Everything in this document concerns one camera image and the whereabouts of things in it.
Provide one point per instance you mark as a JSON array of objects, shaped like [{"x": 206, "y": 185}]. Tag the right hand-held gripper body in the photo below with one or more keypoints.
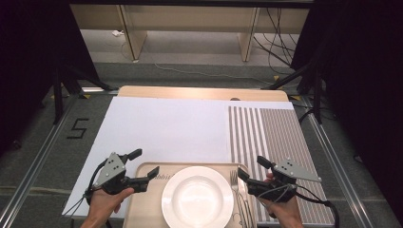
[{"x": 285, "y": 180}]

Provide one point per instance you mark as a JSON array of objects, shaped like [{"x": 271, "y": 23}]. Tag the black metal stand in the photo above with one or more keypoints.
[
  {"x": 57, "y": 95},
  {"x": 317, "y": 95}
]

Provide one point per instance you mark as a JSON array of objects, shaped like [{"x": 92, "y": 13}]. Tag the person's right hand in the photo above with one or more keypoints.
[{"x": 283, "y": 213}]

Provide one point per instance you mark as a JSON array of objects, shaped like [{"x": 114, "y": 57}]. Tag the person's left hand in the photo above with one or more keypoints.
[{"x": 104, "y": 201}]

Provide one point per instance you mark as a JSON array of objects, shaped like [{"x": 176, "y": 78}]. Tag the white tablecloth sheet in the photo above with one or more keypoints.
[{"x": 164, "y": 129}]

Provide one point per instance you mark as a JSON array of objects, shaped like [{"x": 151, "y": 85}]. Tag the metal fork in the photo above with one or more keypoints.
[{"x": 234, "y": 182}]

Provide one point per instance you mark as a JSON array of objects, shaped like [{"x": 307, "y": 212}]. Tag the white plug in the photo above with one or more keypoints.
[{"x": 117, "y": 33}]

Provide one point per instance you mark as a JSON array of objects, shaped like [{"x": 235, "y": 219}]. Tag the silver metal floor rail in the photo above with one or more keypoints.
[
  {"x": 28, "y": 177},
  {"x": 340, "y": 177}
]

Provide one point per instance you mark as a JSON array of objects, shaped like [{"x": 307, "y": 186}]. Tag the grey striped placemat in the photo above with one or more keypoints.
[{"x": 278, "y": 123}]

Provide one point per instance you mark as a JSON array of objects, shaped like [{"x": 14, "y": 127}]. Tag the black curtain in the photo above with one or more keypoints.
[
  {"x": 364, "y": 79},
  {"x": 28, "y": 63}
]

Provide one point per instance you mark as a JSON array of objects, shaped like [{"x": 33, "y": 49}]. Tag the beige tray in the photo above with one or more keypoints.
[{"x": 149, "y": 202}]

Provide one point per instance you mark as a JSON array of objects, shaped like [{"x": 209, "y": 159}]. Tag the white plate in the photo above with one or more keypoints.
[{"x": 196, "y": 196}]

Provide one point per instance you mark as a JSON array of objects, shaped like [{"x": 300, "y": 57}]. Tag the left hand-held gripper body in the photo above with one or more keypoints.
[{"x": 110, "y": 169}]

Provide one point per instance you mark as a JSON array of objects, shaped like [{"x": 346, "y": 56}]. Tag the beige wooden desk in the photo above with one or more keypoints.
[{"x": 190, "y": 19}]

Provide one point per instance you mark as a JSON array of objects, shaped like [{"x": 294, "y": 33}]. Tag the short silver metal rail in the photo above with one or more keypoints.
[{"x": 98, "y": 90}]

